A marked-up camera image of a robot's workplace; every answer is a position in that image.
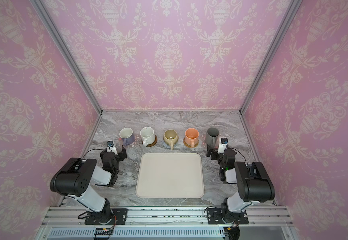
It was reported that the grey green ceramic mug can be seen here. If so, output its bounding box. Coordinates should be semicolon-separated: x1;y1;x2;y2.
205;127;220;148

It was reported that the lavender ceramic mug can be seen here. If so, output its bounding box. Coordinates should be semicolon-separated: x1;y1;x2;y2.
119;128;134;138

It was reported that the tan rattan round coaster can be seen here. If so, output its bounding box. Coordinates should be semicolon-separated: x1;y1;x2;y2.
183;138;199;148

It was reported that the orange ceramic mug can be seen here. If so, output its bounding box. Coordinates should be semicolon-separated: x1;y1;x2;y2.
185;128;200;146

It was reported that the white ceramic mug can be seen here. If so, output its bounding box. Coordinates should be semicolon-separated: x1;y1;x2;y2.
140;127;155;147

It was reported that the brown wooden round coaster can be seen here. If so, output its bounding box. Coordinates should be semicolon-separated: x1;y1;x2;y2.
147;135;157;148

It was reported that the yellow ceramic mug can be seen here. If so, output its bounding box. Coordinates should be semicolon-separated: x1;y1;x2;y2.
163;130;179;143

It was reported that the blue woven round coaster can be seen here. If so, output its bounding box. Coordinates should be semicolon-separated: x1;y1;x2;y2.
162;139;179;150

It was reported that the pink flower coaster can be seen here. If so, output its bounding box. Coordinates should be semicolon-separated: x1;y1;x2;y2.
118;135;135;148
204;135;220;148

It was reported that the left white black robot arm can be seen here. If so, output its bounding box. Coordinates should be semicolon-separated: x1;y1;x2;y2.
50;147;128;226

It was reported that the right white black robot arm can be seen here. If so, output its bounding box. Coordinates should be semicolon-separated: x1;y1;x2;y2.
204;146;275;227

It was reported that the beige rectangular tray mat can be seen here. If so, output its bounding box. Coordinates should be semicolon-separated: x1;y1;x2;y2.
135;153;205;199

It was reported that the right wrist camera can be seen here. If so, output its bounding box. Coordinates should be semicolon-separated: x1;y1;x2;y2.
218;138;228;154

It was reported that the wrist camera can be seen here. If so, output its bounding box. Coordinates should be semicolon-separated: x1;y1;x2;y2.
106;141;118;155
218;138;228;154

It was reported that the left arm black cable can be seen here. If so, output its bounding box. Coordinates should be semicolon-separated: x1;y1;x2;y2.
82;148;107;160

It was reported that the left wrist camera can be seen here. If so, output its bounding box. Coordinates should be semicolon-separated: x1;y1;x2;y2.
106;141;118;155

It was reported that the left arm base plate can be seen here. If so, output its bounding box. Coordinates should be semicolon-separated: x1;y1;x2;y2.
84;208;128;225

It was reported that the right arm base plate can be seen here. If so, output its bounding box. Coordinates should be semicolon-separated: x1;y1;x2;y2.
205;208;249;225

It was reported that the aluminium front rail frame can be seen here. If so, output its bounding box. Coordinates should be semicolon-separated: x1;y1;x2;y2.
35;205;298;240

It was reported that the right aluminium corner post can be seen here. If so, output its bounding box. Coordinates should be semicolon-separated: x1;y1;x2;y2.
240;0;302;116

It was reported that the aluminium corner post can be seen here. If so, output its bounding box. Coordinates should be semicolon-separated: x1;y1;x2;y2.
30;0;103;115
240;0;302;116

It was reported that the left aluminium corner post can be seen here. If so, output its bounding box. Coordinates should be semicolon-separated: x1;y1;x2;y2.
30;0;103;115

